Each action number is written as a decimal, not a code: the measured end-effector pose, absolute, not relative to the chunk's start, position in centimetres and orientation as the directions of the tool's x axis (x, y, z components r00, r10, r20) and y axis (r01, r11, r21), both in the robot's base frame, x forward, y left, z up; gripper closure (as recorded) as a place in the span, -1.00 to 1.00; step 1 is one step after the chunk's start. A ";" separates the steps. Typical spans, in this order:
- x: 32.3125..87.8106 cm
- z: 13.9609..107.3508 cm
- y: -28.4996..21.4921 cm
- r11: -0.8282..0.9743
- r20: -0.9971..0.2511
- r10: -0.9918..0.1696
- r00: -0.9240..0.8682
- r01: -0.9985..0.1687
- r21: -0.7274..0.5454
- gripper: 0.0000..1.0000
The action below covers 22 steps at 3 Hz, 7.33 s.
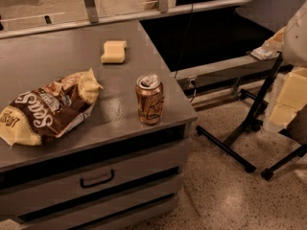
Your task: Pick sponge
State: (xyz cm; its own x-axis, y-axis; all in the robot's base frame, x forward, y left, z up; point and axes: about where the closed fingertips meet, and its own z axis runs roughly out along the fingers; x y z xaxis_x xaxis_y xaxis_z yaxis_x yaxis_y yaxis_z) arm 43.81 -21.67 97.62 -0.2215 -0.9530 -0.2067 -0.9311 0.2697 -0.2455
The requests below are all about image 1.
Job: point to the grey drawer cabinet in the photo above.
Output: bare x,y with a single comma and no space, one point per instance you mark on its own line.
40,186

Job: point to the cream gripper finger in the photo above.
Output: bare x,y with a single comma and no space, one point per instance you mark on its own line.
289,96

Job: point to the grey metal railing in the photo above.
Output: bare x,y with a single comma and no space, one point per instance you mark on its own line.
23,17

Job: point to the black drawer handle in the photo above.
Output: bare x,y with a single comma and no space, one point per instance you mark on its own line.
87,183

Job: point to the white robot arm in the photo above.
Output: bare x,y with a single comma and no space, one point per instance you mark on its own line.
295,39

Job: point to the small white packet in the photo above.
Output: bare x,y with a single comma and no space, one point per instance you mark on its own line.
263,53

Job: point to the black folding stand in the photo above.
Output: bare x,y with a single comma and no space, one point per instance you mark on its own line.
273,15

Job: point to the gold soda can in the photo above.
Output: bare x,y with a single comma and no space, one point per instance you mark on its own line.
150,97

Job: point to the yellow sponge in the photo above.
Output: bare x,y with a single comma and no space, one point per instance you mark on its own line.
114,51

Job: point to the brown yellow chip bag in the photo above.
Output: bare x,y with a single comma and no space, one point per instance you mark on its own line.
42,115

